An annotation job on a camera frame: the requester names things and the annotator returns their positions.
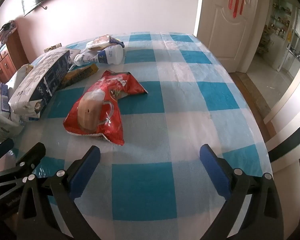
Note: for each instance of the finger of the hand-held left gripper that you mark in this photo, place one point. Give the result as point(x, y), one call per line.
point(33, 155)
point(3, 148)

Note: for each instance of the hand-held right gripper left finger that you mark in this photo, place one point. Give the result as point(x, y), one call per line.
point(86, 172)

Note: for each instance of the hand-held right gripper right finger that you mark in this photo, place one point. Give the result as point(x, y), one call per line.
point(215, 172)

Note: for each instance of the white green wipes packet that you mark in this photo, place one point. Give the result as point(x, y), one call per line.
point(2, 125)

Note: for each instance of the white blue pouch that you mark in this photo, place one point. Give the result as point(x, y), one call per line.
point(3, 97)

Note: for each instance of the red coffee snack bag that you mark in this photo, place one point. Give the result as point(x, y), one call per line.
point(97, 110)

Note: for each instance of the yellow snack packet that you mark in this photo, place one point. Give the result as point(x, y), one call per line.
point(80, 75)

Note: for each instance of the clear plastic bread wrapper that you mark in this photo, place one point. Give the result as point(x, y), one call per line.
point(100, 42)

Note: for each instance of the blue white checkered tablecloth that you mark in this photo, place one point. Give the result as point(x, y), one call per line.
point(165, 130)

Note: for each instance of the white black-trimmed furniture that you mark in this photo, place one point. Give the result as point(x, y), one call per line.
point(287, 180)

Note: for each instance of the white plastic bag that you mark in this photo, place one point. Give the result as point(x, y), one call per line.
point(20, 76)

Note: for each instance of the dark blue white carton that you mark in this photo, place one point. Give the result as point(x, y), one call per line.
point(47, 80)

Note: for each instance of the brown wooden cabinet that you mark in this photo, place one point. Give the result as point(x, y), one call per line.
point(7, 62)

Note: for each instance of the pile of folded clothes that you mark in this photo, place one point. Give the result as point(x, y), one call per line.
point(1, 36)

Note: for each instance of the white plastic bottle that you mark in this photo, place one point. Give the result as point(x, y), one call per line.
point(107, 55)

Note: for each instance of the white room door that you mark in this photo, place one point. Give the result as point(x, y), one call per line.
point(227, 35)

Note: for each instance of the kitchen cabinets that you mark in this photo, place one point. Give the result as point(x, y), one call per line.
point(277, 42)

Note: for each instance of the wall power socket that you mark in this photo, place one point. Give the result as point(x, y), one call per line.
point(52, 47)

